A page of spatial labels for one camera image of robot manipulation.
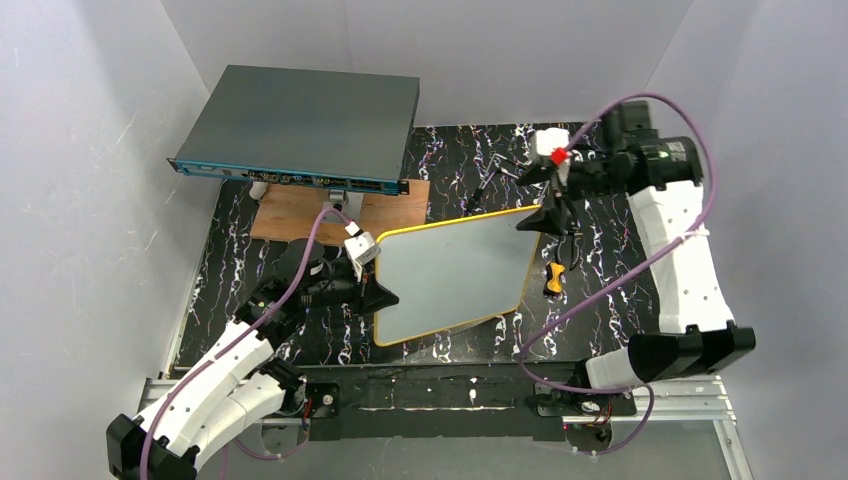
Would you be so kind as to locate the yellow-framed whiteboard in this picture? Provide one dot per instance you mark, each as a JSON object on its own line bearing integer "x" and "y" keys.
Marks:
{"x": 452, "y": 274}

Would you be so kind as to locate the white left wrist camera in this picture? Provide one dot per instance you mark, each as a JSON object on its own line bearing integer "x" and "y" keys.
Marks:
{"x": 361, "y": 248}

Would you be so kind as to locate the grey metal stand bracket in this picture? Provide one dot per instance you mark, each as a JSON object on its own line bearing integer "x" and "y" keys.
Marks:
{"x": 348, "y": 203}

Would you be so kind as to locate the plywood board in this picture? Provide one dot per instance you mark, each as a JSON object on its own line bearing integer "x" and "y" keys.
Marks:
{"x": 289, "y": 207}

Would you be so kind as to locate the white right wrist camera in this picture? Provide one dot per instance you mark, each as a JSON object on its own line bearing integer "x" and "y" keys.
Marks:
{"x": 549, "y": 145}

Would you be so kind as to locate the black grey wire stripper pliers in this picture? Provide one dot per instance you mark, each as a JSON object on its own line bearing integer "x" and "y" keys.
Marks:
{"x": 499, "y": 165}

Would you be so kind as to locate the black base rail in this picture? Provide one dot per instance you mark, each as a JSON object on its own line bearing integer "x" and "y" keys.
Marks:
{"x": 484, "y": 400}

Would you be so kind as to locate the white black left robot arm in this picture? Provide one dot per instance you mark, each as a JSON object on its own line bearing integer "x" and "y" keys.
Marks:
{"x": 240, "y": 380}

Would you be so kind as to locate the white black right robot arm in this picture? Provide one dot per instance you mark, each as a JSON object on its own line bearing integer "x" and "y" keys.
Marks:
{"x": 659, "y": 159}

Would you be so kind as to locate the yellow black eraser pad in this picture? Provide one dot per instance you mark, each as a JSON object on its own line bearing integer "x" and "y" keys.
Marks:
{"x": 553, "y": 285}

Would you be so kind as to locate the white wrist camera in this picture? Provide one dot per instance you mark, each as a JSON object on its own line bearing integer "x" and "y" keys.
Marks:
{"x": 361, "y": 248}
{"x": 549, "y": 145}

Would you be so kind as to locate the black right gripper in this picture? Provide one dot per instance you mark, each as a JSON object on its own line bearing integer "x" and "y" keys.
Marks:
{"x": 562, "y": 195}

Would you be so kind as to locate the green white cylinder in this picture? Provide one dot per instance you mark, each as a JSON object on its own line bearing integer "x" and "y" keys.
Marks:
{"x": 257, "y": 190}

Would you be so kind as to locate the grey blue network switch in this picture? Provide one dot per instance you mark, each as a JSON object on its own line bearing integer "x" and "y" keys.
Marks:
{"x": 320, "y": 129}

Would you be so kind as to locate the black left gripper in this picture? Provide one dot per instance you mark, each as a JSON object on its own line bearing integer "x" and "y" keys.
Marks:
{"x": 361, "y": 294}

